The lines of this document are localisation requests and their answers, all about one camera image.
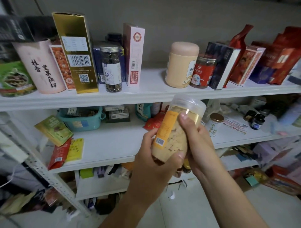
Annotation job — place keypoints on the person's right hand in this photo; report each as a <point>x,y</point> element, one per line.
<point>202,150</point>

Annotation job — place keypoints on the person's left hand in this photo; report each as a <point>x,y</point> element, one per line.
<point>150,181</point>

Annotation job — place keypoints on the clear jar yellow powder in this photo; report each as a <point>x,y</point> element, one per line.
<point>171,131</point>

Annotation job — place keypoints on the red canister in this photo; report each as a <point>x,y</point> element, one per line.
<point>203,73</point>

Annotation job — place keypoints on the white metal shelving unit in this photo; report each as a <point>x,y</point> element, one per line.
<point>141,91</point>

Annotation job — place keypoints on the beige cylinder canister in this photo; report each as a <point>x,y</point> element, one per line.
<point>181,65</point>

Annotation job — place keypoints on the dark glass jar silver lid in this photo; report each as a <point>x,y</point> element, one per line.
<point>112,70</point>

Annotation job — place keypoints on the dark blue moon box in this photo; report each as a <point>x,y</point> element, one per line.
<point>96,61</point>

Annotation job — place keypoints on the orange patterned box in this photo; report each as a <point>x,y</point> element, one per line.
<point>63,68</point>

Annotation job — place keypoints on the yellow box white label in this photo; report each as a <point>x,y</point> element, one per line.
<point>75,47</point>

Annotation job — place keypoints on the small pink canister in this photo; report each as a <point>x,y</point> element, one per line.
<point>40,68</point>

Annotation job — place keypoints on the clear green label nut jar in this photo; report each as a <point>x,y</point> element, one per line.
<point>15,80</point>

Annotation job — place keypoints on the tall black and yellow box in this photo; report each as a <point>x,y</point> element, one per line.
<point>23,28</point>

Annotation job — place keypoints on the person's left forearm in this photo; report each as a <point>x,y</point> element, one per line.
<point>127,216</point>

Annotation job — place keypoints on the person's right forearm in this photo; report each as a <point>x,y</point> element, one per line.
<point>233,202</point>

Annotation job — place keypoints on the colourful flat box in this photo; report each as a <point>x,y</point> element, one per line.
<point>282,183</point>

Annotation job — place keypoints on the black box white edge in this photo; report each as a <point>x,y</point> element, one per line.
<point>221,63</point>

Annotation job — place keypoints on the red box white edge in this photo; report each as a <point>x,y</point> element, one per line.
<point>249,65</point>

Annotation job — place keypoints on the red-brown box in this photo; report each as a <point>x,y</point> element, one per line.
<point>134,54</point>

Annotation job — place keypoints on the brown carton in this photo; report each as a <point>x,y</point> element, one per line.
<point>248,181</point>

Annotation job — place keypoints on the red pouch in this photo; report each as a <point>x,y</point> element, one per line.
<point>154,122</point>

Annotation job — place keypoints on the small dark bottle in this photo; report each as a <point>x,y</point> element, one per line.
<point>257,123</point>
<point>250,115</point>

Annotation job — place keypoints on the teal pouch bag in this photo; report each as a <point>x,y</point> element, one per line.
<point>143,112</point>

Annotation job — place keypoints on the pink carton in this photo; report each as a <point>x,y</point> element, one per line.
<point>277,150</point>

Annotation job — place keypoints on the small black grey boxes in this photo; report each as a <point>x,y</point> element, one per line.
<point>116,113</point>

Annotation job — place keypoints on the yellow tag packet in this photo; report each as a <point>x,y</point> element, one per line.
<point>75,150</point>

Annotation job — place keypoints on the teal plastic basket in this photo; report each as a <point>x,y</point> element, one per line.
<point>82,121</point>

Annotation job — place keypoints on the red snack packet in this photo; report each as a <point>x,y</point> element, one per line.
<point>59,155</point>

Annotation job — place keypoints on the green snack packet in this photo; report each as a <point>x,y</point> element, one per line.
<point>52,130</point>

